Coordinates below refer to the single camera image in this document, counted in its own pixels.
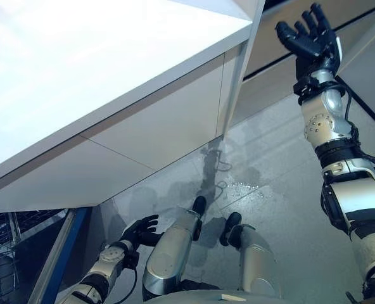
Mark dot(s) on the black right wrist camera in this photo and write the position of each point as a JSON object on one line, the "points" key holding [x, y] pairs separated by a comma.
{"points": [[306, 86]]}

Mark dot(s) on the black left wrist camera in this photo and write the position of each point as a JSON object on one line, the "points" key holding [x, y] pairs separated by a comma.
{"points": [[133, 259]]}

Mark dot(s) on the white counter cabinet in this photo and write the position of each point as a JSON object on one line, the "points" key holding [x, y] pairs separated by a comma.
{"points": [[95, 95]]}

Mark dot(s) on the silver robot right leg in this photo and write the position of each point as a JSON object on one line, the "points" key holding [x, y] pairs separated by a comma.
{"points": [[257, 259]]}

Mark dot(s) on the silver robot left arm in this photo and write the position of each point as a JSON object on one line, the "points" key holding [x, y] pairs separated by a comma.
{"points": [[108, 256]]}

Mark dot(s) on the silver fridge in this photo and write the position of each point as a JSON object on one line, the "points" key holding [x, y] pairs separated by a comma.
{"points": [[270, 95]]}

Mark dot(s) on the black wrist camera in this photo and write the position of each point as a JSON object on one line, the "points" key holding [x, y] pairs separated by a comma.
{"points": [[306, 86], [133, 259]]}

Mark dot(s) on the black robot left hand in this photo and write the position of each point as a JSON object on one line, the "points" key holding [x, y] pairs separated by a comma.
{"points": [[140, 232]]}

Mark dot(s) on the grey robot torso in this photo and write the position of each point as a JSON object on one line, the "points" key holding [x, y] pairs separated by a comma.
{"points": [[206, 296]]}

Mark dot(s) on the silver robot left leg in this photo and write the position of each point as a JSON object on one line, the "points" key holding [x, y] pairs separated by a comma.
{"points": [[168, 253]]}

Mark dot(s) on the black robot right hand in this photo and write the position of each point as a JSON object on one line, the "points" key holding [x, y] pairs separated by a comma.
{"points": [[314, 44]]}

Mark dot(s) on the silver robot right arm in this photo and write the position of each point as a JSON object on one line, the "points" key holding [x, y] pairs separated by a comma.
{"points": [[352, 196]]}

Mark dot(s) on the silver robot leg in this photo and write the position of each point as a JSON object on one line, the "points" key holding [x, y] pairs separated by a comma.
{"points": [[168, 253], [257, 259]]}

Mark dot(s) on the blue metal frame post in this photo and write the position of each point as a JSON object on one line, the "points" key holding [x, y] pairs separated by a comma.
{"points": [[70, 240]]}

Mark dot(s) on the white tall cabinet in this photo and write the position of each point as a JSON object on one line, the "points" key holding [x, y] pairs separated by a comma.
{"points": [[238, 95]]}

